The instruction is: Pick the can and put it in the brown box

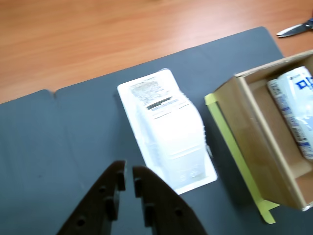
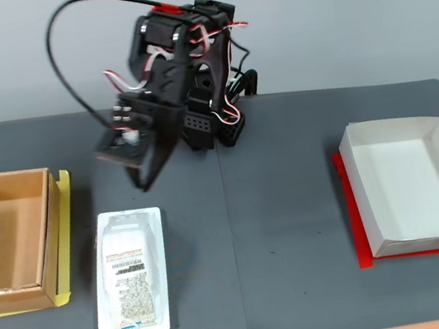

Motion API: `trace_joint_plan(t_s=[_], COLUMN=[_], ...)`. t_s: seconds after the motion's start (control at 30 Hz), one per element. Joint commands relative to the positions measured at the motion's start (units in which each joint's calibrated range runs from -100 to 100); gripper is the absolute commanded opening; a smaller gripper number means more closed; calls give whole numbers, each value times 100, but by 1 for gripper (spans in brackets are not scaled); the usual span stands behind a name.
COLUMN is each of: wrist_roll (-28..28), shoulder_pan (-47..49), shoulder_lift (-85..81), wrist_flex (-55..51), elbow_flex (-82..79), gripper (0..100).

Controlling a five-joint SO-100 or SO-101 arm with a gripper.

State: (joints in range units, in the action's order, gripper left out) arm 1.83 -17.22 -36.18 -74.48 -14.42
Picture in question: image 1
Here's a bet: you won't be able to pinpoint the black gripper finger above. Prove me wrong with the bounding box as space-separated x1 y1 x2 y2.
133 166 209 235
56 160 127 235

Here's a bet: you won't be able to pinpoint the white plastic box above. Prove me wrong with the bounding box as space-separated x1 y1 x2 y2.
116 68 219 196

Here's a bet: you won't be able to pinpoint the white blue Milkis can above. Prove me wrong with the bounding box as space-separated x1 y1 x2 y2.
267 65 313 161

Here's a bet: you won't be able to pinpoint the dark grey textured mat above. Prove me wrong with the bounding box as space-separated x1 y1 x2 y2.
0 89 98 235
54 26 313 235

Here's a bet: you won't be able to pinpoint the blue handled scissors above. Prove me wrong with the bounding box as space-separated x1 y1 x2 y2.
276 18 313 39

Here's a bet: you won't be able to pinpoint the brown cardboard box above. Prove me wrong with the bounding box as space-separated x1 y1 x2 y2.
204 49 313 225

